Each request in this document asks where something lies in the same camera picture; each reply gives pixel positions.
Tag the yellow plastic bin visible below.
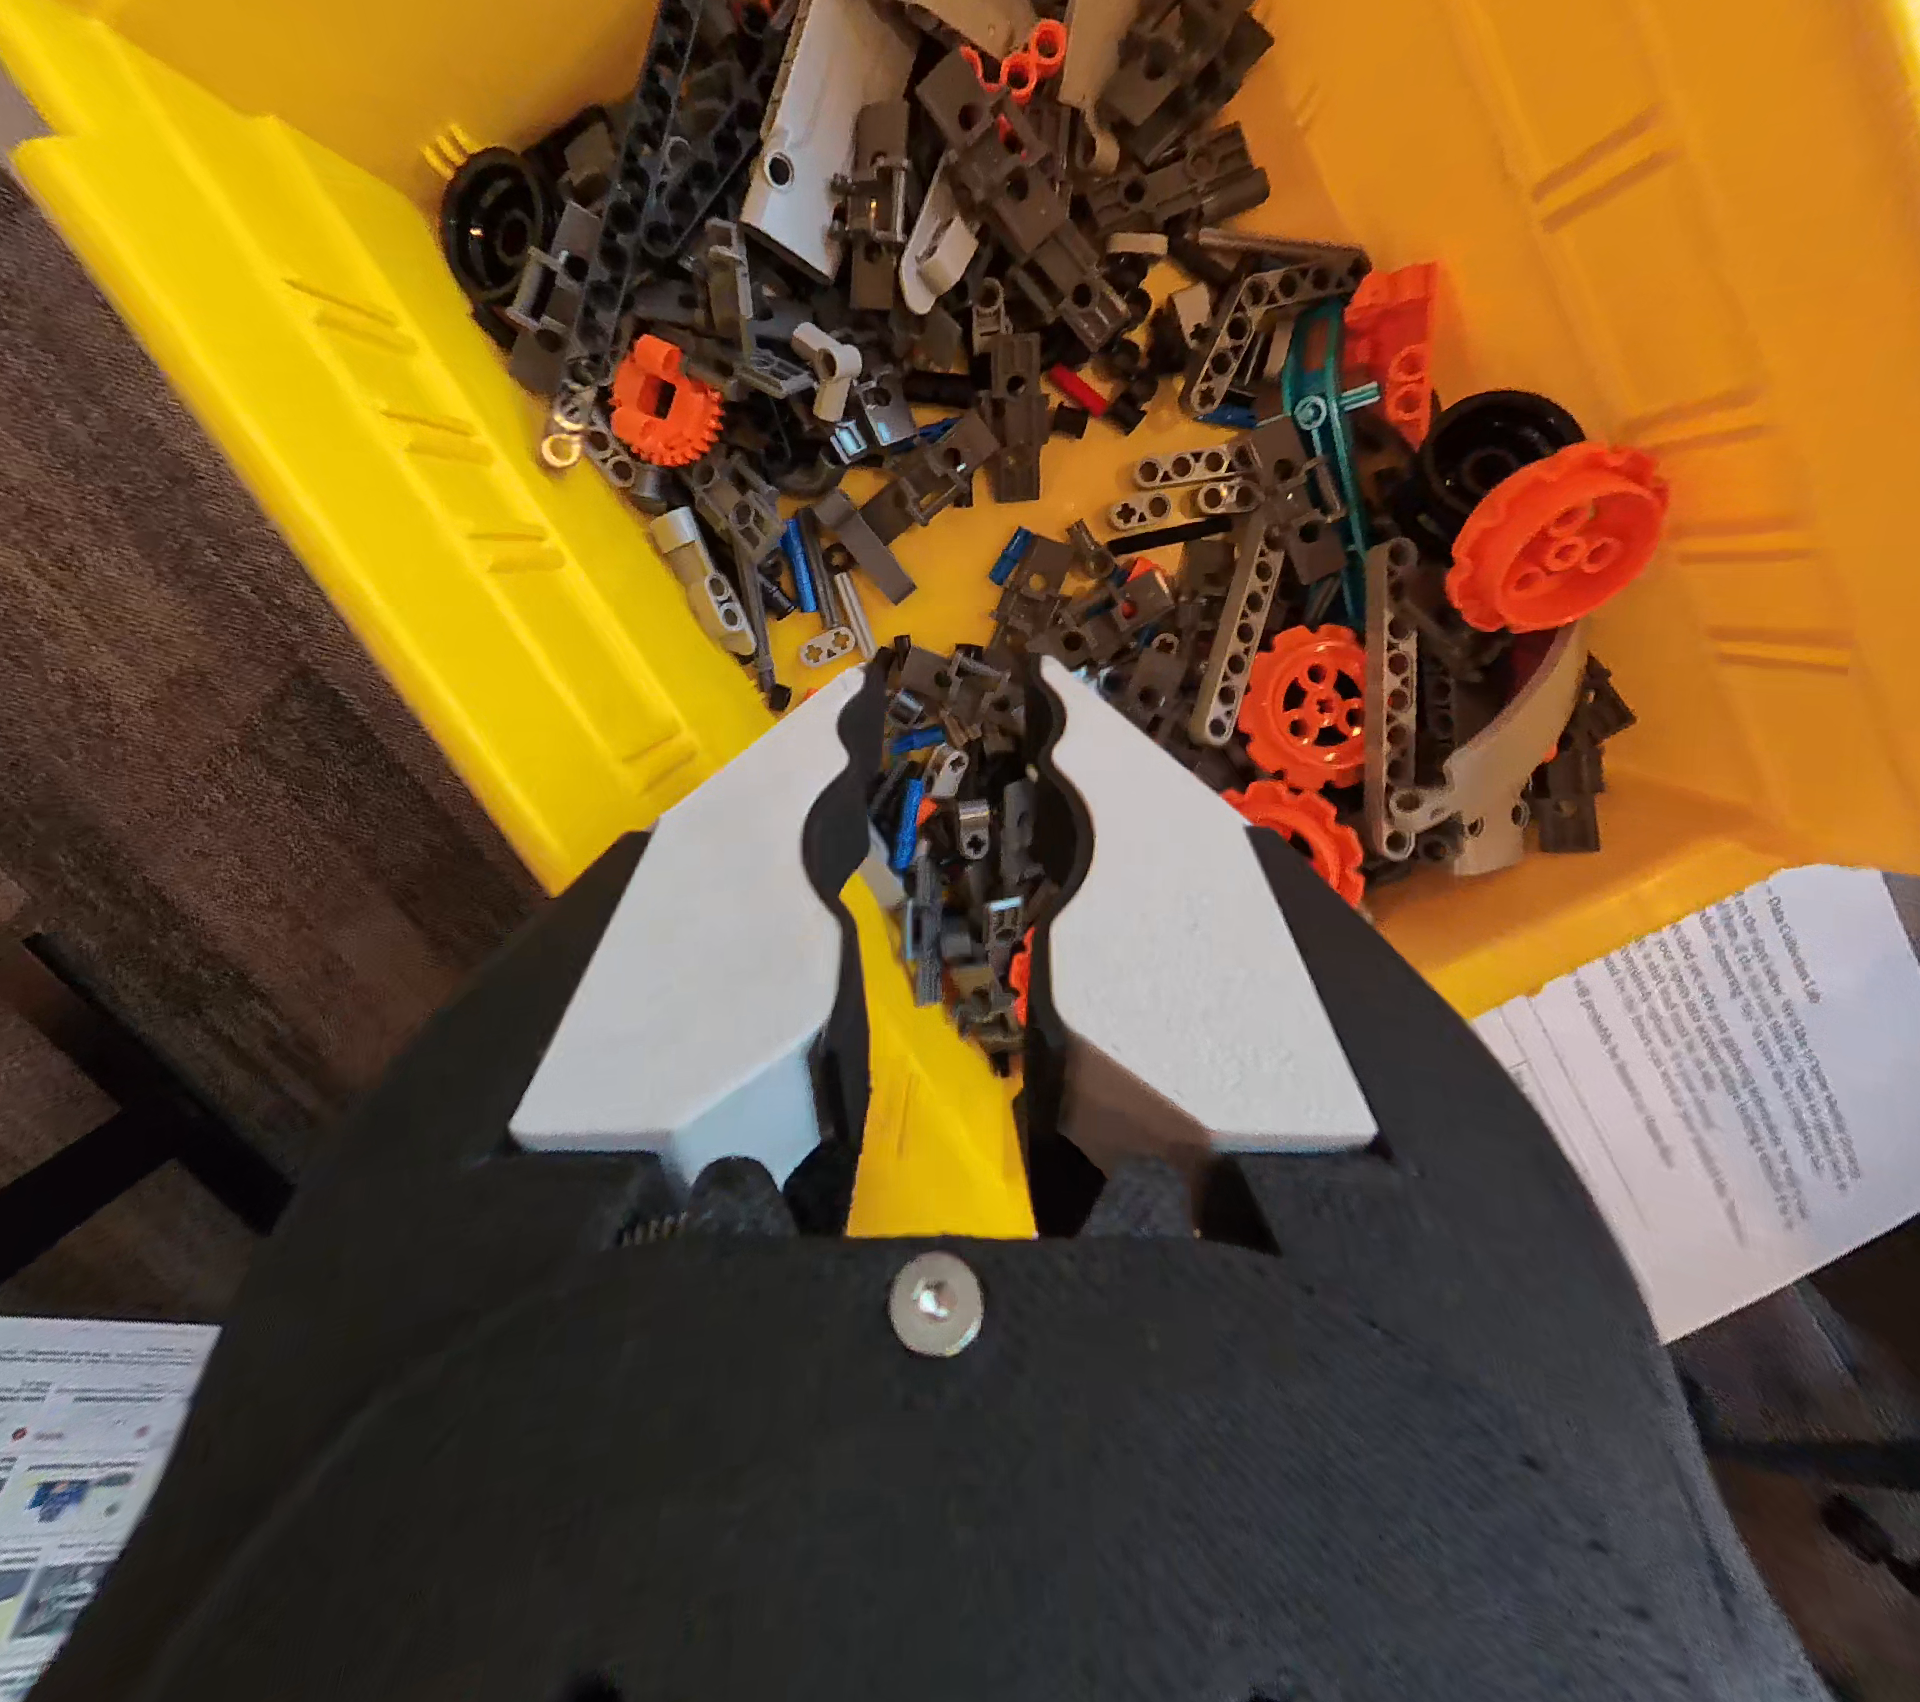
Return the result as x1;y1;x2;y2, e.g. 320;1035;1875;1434
0;0;1920;1242

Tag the printed paper sheet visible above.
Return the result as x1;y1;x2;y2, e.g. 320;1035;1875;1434
1470;863;1920;1349

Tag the teal curved beam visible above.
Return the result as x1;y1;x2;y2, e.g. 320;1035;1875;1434
1279;297;1409;628

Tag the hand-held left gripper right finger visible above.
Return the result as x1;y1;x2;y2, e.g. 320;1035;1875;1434
1026;658;1380;1187

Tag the pile of brick parts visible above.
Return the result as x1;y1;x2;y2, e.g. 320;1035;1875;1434
439;0;1673;1079

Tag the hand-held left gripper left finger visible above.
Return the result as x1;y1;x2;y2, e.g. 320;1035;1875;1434
511;667;876;1180

